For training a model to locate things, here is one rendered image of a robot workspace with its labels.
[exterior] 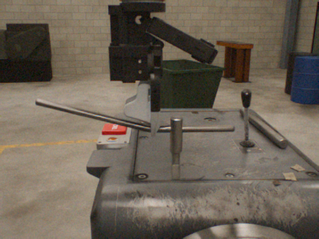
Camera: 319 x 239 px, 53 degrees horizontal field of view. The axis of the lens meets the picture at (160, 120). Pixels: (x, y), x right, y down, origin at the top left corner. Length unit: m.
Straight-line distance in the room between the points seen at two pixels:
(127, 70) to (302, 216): 0.37
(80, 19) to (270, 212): 9.81
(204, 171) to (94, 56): 9.70
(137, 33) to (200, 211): 0.30
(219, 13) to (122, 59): 10.47
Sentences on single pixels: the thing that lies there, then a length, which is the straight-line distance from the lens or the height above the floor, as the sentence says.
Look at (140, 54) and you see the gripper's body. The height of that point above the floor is 1.48.
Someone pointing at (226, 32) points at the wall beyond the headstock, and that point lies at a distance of 11.05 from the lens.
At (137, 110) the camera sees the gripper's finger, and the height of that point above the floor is 1.39.
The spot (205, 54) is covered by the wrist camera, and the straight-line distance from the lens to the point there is 0.50.
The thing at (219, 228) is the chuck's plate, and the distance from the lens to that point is 0.51.
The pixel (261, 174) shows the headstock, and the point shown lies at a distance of 0.63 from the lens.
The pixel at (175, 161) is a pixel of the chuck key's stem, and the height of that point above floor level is 1.29.
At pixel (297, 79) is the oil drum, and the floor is 0.46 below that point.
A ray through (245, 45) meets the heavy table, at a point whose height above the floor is 0.95.
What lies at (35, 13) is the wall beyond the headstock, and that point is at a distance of 10.32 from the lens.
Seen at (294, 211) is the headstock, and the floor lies 1.23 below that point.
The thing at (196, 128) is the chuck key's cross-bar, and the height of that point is 1.35.
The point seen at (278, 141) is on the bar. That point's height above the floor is 1.27.
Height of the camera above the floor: 1.52
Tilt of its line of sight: 17 degrees down
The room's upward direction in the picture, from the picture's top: straight up
